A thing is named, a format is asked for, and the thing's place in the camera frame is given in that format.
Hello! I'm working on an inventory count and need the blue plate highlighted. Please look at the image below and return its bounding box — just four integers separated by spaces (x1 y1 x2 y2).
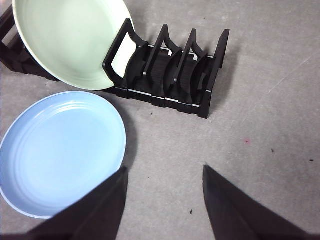
0 90 128 220

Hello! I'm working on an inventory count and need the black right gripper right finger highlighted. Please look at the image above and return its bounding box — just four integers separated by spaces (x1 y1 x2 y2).
202 164 320 240

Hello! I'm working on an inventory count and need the pale green plate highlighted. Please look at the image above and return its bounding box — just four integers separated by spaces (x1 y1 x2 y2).
12 0 137 91

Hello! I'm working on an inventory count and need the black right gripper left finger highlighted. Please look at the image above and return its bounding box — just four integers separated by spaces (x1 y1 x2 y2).
24 166 129 240

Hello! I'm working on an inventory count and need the black dish rack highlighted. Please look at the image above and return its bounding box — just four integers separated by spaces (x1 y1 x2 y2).
0 4 231 120

